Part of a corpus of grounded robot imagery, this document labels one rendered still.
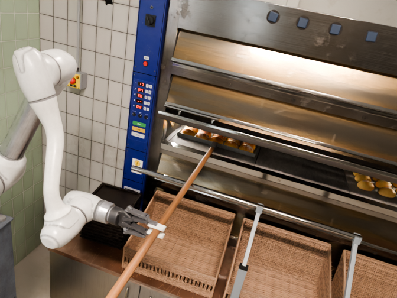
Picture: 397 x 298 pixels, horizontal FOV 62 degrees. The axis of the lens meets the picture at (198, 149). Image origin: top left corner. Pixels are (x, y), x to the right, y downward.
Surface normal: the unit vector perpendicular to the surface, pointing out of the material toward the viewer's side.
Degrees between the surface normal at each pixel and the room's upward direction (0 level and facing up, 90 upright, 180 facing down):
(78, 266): 90
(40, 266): 0
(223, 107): 70
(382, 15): 90
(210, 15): 90
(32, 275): 0
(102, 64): 90
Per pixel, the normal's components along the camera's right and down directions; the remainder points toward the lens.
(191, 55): -0.20, 0.03
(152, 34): -0.28, 0.36
